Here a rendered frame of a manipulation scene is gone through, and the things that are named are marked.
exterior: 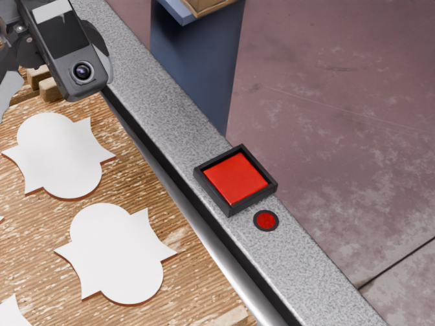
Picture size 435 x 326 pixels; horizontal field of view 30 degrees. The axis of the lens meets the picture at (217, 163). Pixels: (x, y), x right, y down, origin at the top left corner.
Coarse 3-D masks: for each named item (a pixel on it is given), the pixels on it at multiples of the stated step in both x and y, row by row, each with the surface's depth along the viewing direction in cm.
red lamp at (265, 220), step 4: (260, 216) 99; (264, 216) 99; (268, 216) 99; (272, 216) 99; (260, 220) 99; (264, 220) 99; (268, 220) 99; (272, 220) 99; (260, 224) 98; (264, 224) 98; (268, 224) 98; (272, 224) 98
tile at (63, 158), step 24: (48, 120) 102; (24, 144) 99; (48, 144) 99; (72, 144) 100; (96, 144) 100; (24, 168) 97; (48, 168) 97; (72, 168) 97; (96, 168) 98; (48, 192) 95; (72, 192) 95
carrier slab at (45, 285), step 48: (96, 96) 106; (0, 144) 100; (0, 192) 96; (96, 192) 97; (144, 192) 97; (0, 240) 92; (48, 240) 92; (192, 240) 94; (0, 288) 88; (48, 288) 89; (192, 288) 90
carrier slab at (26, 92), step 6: (0, 42) 110; (24, 72) 107; (24, 78) 106; (24, 84) 106; (24, 90) 105; (30, 90) 105; (36, 90) 106; (12, 96) 104; (18, 96) 105; (24, 96) 105; (30, 96) 106; (12, 102) 105; (18, 102) 105
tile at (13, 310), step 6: (6, 300) 86; (12, 300) 86; (0, 306) 86; (6, 306) 86; (12, 306) 86; (0, 312) 85; (6, 312) 86; (12, 312) 86; (18, 312) 86; (0, 318) 85; (6, 318) 85; (12, 318) 85; (18, 318) 85; (24, 318) 85; (0, 324) 85; (6, 324) 85; (12, 324) 85; (18, 324) 85; (24, 324) 85
